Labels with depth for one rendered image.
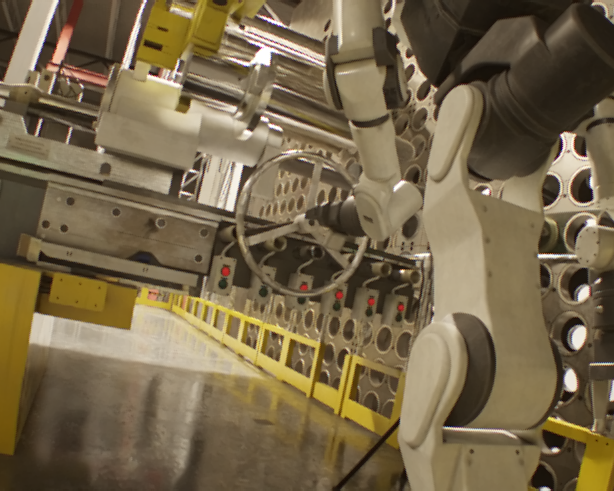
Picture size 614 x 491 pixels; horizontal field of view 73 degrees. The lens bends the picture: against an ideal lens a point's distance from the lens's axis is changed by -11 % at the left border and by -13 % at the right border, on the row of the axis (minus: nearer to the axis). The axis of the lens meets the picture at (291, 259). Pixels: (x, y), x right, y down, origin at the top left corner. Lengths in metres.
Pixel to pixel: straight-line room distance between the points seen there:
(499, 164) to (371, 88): 0.23
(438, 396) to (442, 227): 0.24
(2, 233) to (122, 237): 0.47
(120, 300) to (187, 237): 0.44
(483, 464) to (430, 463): 0.07
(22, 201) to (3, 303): 0.54
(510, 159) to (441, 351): 0.29
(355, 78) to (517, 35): 0.26
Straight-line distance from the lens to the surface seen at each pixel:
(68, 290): 1.50
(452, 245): 0.66
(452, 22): 0.76
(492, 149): 0.68
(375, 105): 0.76
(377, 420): 2.62
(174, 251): 1.89
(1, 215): 1.94
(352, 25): 0.79
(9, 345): 1.54
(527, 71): 0.64
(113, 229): 1.87
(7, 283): 1.52
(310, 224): 1.20
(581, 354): 2.77
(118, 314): 1.64
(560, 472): 2.84
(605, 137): 0.85
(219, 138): 2.10
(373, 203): 0.83
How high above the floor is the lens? 0.66
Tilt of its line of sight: 5 degrees up
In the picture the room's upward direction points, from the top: 11 degrees clockwise
